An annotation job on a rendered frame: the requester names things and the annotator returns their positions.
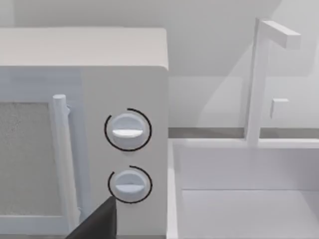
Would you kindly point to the white sink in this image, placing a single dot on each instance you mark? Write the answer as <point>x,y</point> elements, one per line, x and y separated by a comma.
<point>239,189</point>

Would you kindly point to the large white microwave knob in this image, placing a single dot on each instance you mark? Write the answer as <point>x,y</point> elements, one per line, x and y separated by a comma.
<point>127,130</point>

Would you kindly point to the tall white tap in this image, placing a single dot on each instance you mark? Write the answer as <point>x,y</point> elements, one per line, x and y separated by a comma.
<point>259,82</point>

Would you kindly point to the small white microwave knob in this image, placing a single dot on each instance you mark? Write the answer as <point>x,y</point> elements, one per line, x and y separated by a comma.
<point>130,184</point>

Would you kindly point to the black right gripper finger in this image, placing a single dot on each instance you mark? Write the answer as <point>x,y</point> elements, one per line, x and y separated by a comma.
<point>102,221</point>

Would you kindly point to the pale microwave oven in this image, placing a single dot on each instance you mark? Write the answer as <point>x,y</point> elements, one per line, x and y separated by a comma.
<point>119,74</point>

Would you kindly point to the pale microwave door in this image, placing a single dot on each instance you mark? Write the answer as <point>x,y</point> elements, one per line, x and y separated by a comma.
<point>27,154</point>

